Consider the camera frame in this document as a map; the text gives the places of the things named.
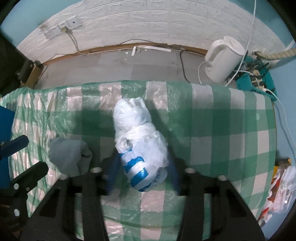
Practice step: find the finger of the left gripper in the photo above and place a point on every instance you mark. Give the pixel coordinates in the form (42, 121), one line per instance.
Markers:
(13, 146)
(29, 178)

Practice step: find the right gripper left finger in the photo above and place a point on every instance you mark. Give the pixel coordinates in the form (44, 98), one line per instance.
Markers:
(110, 166)

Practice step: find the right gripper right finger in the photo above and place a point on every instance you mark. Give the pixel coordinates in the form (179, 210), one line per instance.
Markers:
(175, 171)

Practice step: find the white blue striped plastic bag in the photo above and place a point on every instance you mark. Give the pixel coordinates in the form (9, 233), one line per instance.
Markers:
(143, 150)

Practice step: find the grey sock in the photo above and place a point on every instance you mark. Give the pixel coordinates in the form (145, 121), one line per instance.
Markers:
(71, 157)

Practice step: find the crumpled bags pile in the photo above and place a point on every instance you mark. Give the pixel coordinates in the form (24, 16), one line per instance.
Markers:
(282, 190)

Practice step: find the white electric kettle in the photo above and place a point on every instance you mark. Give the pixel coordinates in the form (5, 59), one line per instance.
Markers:
(222, 57)

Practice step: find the teal power strip basket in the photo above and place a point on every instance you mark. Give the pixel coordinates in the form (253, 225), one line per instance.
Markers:
(254, 77)

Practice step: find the white wall socket strip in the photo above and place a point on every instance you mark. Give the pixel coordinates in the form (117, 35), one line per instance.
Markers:
(62, 27)

